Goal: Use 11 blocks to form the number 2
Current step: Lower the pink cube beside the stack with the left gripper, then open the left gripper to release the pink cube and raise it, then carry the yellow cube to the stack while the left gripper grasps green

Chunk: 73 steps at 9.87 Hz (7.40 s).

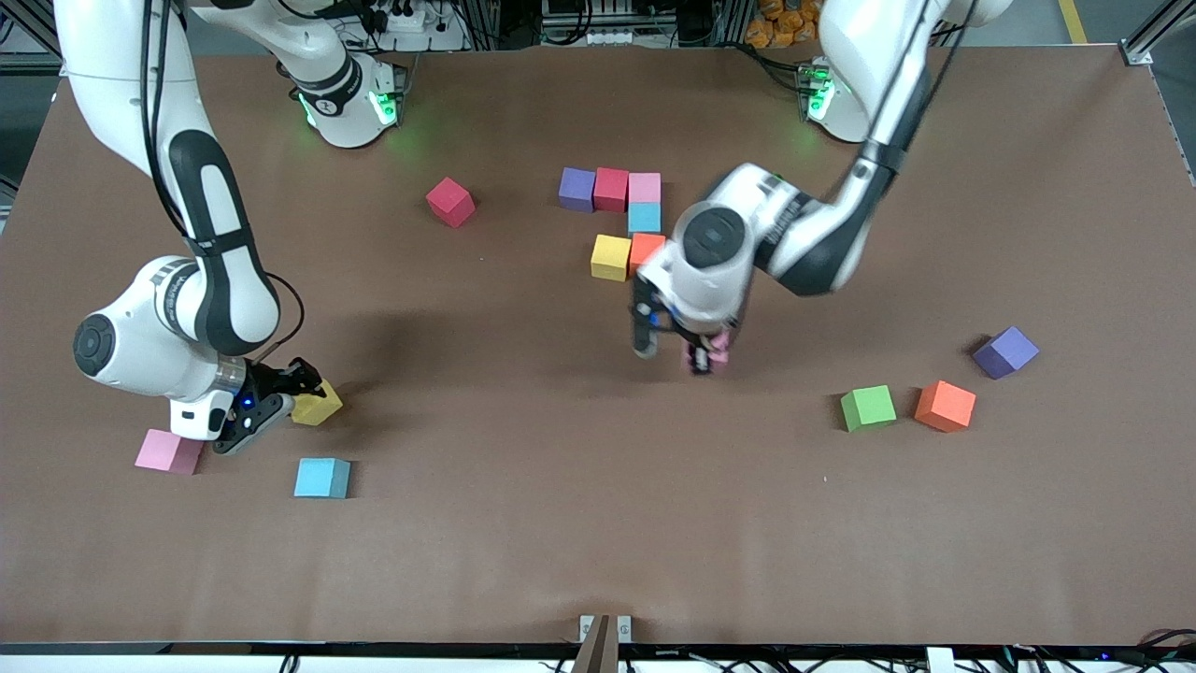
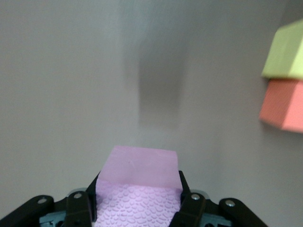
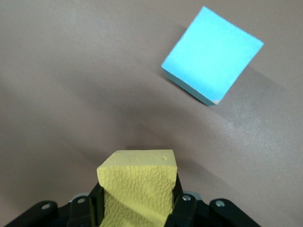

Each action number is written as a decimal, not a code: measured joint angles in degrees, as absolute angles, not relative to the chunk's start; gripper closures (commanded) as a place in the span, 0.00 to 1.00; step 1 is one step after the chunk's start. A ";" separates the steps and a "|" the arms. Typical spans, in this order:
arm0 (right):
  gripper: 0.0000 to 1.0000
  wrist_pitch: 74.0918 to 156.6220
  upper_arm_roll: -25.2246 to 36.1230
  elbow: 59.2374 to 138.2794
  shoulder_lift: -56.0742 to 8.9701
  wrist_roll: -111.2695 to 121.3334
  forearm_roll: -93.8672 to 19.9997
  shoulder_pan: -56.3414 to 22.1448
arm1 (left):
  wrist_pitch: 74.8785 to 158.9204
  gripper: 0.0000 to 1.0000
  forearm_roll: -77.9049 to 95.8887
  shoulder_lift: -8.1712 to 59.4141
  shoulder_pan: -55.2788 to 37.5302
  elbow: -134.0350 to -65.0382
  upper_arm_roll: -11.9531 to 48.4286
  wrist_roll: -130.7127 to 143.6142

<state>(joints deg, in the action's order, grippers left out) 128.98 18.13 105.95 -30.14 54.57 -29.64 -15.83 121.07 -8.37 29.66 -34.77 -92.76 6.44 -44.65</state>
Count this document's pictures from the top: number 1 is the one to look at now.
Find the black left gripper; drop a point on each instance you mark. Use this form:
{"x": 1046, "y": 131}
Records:
{"x": 699, "y": 356}

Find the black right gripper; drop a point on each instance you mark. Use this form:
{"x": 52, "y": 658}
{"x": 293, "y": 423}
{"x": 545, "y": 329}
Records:
{"x": 267, "y": 379}

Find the pink foam cube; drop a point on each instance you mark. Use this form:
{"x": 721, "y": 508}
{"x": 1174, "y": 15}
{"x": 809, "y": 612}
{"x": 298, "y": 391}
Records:
{"x": 161, "y": 452}
{"x": 644, "y": 187}
{"x": 720, "y": 348}

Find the yellow foam cube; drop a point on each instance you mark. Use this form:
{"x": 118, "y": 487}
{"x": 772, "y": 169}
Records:
{"x": 610, "y": 258}
{"x": 320, "y": 408}

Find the blue foam cube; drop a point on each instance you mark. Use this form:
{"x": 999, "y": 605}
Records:
{"x": 644, "y": 218}
{"x": 318, "y": 477}

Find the orange foam cube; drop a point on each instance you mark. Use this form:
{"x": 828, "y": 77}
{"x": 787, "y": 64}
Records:
{"x": 945, "y": 406}
{"x": 643, "y": 249}

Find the green foam cube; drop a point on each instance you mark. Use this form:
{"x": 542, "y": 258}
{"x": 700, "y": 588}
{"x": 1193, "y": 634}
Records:
{"x": 867, "y": 408}

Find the red foam cube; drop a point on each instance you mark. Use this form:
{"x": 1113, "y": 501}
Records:
{"x": 450, "y": 201}
{"x": 611, "y": 189}

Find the purple foam cube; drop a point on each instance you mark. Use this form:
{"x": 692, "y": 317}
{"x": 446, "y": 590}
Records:
{"x": 576, "y": 190}
{"x": 1005, "y": 351}

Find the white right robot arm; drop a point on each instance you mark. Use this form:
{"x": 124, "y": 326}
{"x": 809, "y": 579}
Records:
{"x": 187, "y": 187}

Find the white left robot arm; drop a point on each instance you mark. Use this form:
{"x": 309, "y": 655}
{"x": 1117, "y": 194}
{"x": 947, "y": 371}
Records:
{"x": 794, "y": 234}

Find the brown table cover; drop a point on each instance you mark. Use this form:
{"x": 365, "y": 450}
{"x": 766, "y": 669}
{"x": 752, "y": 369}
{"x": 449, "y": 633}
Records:
{"x": 598, "y": 523}

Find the bag of orange items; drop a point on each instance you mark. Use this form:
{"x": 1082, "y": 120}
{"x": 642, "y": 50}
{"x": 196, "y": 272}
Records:
{"x": 775, "y": 28}

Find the white power strip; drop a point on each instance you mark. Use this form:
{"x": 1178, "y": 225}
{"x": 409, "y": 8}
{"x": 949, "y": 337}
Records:
{"x": 404, "y": 19}

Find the small white box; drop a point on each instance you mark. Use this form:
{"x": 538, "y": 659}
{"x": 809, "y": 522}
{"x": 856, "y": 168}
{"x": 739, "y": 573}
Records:
{"x": 939, "y": 662}

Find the small metal bracket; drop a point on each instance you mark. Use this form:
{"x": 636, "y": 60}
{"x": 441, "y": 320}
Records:
{"x": 624, "y": 628}

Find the brown camera pole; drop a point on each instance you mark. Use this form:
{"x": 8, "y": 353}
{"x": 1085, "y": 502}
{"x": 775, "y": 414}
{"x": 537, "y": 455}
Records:
{"x": 593, "y": 654}

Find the aluminium frame profile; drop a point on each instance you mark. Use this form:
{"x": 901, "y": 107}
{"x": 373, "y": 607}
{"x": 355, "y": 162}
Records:
{"x": 1140, "y": 51}

